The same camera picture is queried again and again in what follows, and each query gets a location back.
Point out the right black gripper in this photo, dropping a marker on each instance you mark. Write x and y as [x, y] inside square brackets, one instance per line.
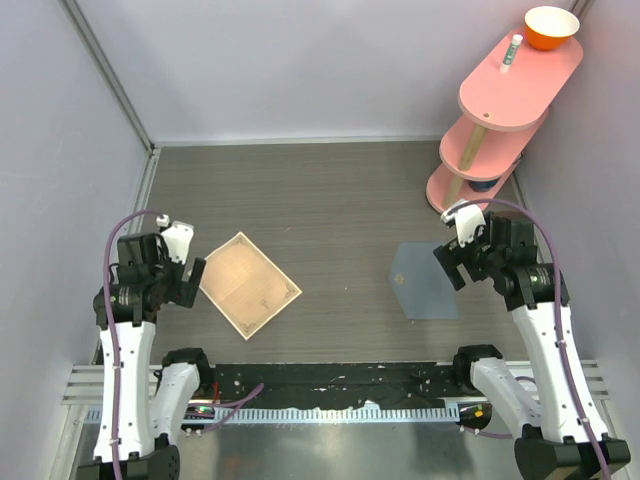
[467, 263]

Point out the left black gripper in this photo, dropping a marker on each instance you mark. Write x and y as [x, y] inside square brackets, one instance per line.
[176, 284]

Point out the blue grey envelope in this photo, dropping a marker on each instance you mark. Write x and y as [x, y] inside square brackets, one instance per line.
[420, 285]

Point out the beige letter paper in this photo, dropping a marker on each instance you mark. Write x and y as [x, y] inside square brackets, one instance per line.
[246, 286]

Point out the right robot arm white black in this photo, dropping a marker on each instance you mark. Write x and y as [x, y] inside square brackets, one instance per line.
[558, 432]

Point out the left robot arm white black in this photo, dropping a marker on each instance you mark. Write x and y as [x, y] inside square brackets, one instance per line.
[140, 422]

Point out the blue object under shelf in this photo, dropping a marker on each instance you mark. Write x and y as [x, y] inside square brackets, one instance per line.
[482, 186]

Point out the pink three tier shelf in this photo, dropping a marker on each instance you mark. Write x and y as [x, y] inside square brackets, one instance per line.
[500, 115]

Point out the white glue stick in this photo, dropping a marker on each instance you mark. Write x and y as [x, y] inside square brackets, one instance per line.
[511, 53]

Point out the orange bowl white inside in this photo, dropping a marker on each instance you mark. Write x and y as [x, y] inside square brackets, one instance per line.
[548, 27]

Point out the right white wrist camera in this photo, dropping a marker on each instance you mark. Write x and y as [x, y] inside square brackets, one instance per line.
[466, 217]

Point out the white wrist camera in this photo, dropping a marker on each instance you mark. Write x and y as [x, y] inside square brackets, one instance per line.
[177, 237]
[466, 217]

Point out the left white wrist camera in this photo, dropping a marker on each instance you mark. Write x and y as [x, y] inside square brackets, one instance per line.
[177, 237]

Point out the white slotted cable duct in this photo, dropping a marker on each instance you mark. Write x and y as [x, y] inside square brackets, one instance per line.
[369, 413]

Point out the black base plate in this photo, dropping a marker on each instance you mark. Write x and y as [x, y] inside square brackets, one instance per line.
[338, 386]

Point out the aluminium frame rail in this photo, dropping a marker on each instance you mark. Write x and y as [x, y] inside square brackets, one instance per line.
[76, 16]

